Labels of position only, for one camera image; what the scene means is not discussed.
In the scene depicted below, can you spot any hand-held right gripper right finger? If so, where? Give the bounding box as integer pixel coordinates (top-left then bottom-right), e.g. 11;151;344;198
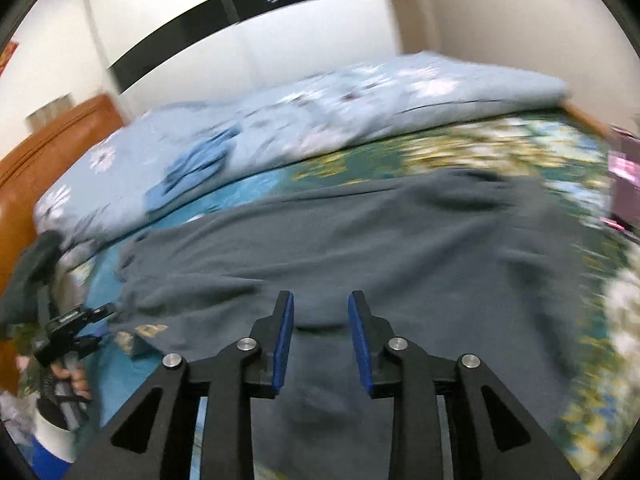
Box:
347;290;581;480

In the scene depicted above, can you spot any wooden headboard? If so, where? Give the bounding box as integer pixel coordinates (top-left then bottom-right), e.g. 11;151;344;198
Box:
0;92;126;396

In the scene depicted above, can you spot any dark grey garment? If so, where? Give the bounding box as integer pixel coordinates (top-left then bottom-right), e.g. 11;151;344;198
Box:
107;167;613;480

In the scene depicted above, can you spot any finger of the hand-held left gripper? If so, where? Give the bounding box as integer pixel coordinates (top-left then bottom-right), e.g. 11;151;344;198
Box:
75;304;117;327
72;337;103;357

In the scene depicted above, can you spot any light blue cloth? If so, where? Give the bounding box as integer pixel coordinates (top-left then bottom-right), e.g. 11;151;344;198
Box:
145;127;241;211

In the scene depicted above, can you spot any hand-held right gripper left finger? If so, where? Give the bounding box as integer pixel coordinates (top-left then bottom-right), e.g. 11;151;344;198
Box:
62;290;296;480

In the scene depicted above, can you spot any purple pink box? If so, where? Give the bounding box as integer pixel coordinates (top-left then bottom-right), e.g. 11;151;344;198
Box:
606;127;640;242

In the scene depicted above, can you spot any wooden bed rail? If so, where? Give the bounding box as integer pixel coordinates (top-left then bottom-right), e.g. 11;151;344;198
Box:
562;97;615;139

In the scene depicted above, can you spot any person's left hand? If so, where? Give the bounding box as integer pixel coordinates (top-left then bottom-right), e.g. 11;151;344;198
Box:
50;362;94;402

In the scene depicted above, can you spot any white blue object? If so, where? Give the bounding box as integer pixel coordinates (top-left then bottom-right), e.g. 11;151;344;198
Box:
31;400;101;478

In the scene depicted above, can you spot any teal floral blanket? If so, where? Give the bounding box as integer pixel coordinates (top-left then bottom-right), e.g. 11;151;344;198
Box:
10;110;636;480

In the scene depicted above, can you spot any blue floral quilt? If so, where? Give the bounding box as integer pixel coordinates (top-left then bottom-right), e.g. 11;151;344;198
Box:
32;51;571;246

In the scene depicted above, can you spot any white wardrobe with black stripe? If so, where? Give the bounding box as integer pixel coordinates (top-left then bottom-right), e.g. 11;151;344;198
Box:
85;0;401;111

